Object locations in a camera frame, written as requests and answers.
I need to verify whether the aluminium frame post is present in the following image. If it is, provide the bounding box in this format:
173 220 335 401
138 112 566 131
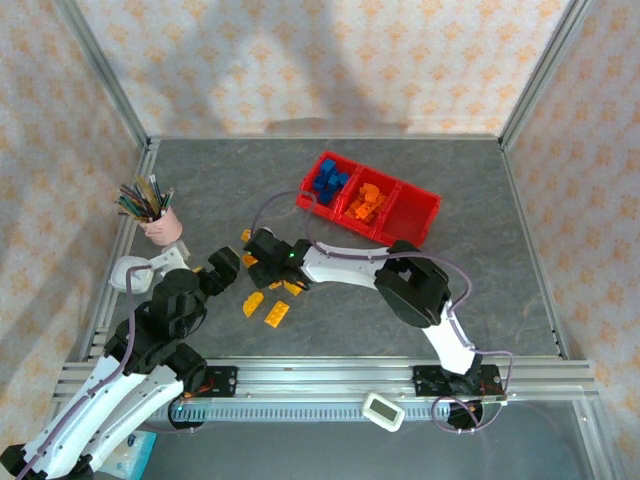
498 0 595 151
53 0 152 151

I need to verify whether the red plastic bin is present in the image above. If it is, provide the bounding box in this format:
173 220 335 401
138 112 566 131
374 182 443 257
335 166 404 236
295 150 362 221

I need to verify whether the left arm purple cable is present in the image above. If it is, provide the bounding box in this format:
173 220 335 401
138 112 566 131
14 264 201 479

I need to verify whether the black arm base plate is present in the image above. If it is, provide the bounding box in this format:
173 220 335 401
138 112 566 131
409 364 505 401
169 365 239 400

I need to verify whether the white digital timer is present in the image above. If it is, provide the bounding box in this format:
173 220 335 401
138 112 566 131
361 392 406 434

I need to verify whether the bundle of coloured pencils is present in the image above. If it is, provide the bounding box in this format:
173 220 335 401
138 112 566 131
115 174 175 224

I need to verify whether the yellow curved slope lego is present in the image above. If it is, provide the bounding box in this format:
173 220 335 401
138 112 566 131
242 292 266 319

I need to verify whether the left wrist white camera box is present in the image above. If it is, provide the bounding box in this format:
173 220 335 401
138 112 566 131
149 240 192 275

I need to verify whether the yellow flat lego plate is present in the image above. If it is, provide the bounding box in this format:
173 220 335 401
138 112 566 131
264 300 292 329

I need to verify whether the aluminium table side rail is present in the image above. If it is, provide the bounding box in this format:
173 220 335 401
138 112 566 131
79 139 160 362
499 142 572 362

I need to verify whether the grey slotted cable duct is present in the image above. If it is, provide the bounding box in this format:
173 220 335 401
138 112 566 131
149 399 501 424

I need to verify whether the blue snack packet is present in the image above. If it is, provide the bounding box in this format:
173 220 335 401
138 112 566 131
112 432 159 477

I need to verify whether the white square clock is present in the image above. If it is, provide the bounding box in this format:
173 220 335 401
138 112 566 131
108 254 154 295

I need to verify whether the aluminium mounting rail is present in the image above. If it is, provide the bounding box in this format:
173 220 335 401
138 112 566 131
52 357 599 402

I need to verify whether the pink cup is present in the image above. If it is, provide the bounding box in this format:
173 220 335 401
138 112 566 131
137 204 184 246

